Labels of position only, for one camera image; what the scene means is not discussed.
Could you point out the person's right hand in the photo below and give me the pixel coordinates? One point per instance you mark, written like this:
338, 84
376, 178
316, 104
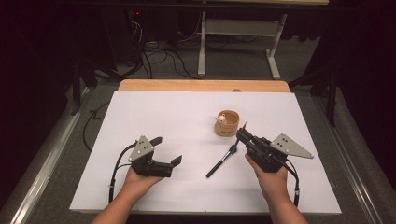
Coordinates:
274, 185

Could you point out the white table cover board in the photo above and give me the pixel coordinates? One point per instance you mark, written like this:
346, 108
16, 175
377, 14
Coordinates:
186, 186

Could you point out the aluminium floor rail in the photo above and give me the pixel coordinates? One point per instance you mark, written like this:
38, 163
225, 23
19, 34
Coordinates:
49, 171
351, 161

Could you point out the person's left hand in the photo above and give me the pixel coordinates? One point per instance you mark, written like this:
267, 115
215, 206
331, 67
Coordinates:
138, 183

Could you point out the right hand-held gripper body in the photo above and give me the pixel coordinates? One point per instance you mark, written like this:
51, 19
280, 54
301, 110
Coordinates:
264, 155

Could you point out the desk with white legs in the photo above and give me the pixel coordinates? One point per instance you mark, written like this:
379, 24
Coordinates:
239, 28

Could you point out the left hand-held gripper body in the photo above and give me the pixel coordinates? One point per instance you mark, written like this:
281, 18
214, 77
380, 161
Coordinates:
141, 151

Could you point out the black metal stand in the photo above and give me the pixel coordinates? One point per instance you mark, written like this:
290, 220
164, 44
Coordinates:
332, 99
76, 90

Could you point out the tan bag-shaped holder with bear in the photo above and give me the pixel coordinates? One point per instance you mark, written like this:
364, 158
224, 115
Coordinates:
226, 126

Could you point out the black makeup brush silver ferrule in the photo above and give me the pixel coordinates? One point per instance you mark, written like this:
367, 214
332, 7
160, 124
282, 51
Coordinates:
218, 166

